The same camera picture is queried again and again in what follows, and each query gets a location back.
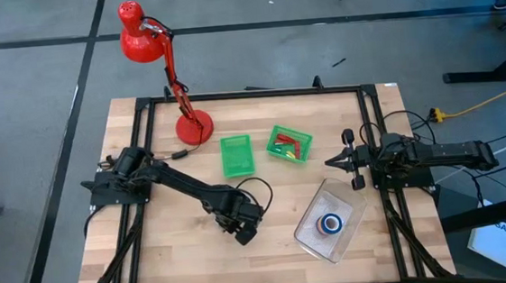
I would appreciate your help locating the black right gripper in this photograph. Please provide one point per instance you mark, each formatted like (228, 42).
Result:
(359, 158)

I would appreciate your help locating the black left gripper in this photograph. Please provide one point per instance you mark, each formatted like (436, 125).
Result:
(240, 215)

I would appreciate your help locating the clear plastic bin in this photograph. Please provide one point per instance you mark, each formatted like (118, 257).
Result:
(339, 198)

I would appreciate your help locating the yellow mini stapler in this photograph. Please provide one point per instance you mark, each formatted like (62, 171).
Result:
(290, 155)

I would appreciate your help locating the pink tape roll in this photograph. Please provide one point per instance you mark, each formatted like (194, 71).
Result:
(319, 226)

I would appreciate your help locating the blue tape roll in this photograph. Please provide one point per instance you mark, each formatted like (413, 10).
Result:
(330, 232)

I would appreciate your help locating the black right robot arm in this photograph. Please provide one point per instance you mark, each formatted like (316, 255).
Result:
(439, 154)

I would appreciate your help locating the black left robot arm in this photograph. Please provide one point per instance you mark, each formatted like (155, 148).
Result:
(179, 181)

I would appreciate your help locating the green plastic slotted basket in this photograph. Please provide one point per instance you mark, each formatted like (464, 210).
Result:
(237, 156)
(305, 148)

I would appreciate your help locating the black pen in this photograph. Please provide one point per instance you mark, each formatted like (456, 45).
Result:
(339, 62)

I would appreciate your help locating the black desk leg base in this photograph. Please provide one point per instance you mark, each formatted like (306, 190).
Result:
(478, 76)

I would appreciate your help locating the white printed box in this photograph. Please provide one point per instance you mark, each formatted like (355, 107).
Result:
(501, 244)

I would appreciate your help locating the black aluminium table frame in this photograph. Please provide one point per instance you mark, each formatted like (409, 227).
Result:
(254, 94)

